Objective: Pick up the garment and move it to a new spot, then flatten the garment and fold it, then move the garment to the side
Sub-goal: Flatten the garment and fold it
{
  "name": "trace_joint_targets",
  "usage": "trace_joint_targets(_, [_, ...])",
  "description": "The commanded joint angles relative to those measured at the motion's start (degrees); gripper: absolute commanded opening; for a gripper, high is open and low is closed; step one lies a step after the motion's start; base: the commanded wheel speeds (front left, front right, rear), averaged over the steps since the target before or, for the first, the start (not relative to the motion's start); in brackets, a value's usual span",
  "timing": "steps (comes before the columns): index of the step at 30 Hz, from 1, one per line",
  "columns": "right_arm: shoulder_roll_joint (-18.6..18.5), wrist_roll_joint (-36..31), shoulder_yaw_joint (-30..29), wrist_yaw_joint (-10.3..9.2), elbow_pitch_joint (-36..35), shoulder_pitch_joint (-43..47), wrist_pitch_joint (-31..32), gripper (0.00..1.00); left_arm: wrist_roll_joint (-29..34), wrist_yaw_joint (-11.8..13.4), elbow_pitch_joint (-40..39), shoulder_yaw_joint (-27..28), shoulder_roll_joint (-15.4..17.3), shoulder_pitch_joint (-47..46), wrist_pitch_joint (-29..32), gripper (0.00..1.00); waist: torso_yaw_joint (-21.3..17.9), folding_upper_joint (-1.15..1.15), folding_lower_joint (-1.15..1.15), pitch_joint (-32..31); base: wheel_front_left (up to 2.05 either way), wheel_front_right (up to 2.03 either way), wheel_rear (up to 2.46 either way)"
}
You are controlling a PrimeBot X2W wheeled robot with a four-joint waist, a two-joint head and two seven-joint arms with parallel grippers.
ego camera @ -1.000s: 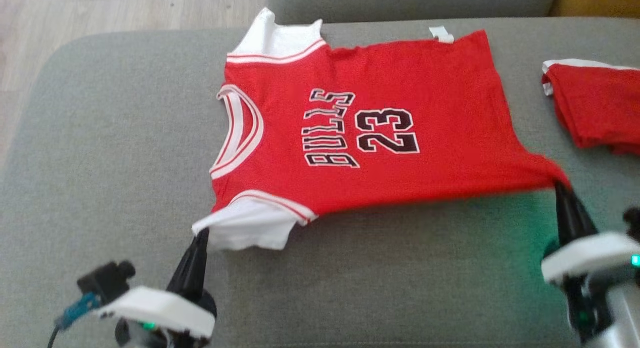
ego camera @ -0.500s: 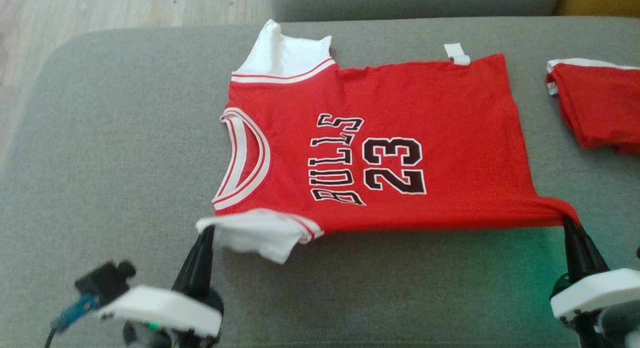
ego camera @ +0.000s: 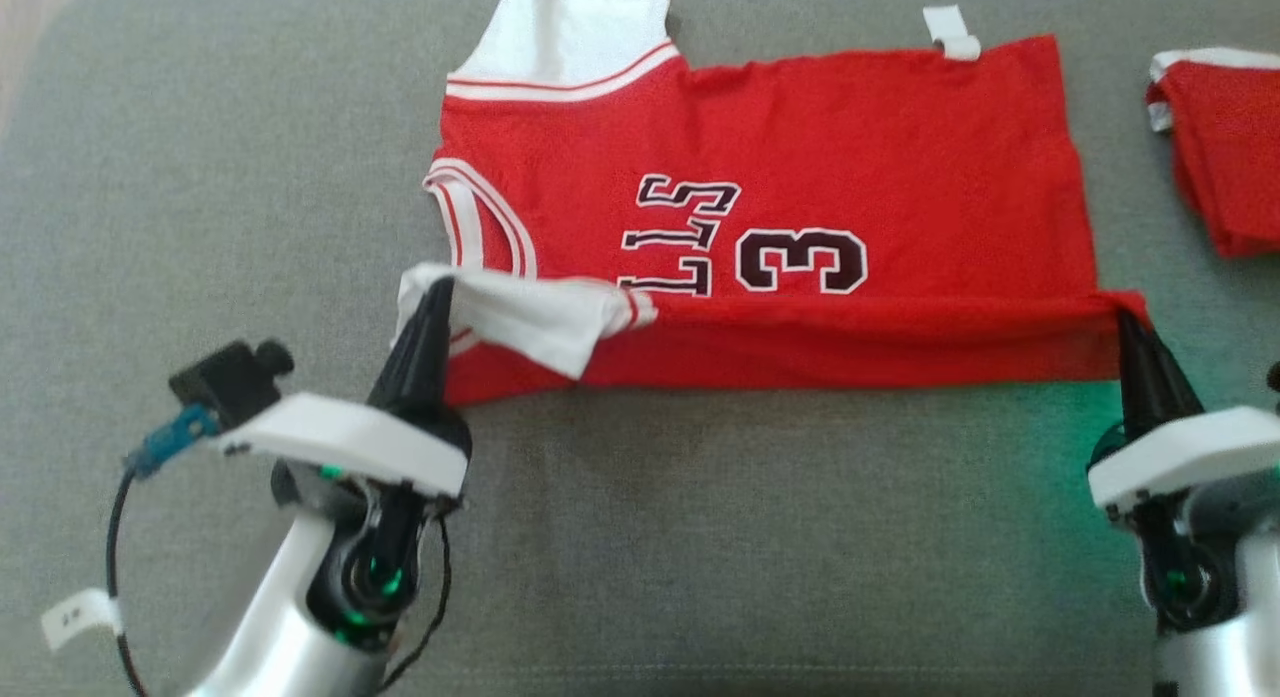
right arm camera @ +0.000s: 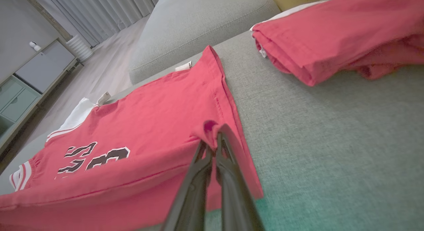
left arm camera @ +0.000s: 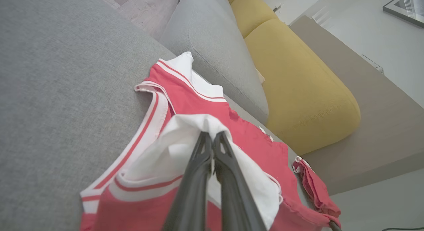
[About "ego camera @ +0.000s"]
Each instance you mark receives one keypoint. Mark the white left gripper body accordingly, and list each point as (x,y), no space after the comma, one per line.
(360,442)

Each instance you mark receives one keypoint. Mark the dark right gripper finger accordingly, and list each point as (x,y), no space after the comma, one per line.
(1150,387)

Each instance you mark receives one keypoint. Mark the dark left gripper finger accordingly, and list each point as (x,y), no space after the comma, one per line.
(420,362)

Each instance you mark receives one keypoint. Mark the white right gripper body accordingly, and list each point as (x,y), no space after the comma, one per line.
(1180,457)

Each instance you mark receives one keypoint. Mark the red shorts white stripe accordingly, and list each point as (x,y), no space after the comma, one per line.
(1235,147)

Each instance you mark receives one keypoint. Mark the red basketball jersey white sleeves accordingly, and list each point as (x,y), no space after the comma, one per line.
(900,147)

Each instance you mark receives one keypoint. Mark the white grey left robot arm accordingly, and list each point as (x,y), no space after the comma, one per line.
(280,627)

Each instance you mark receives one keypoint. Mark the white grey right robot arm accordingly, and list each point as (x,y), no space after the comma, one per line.
(1230,607)

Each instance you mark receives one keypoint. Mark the large grey sofa seat cushion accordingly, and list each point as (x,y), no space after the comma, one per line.
(700,537)

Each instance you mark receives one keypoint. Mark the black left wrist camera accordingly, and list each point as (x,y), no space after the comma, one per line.
(225,382)

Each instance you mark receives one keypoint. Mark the blue left camera connector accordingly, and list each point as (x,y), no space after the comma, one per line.
(170,442)

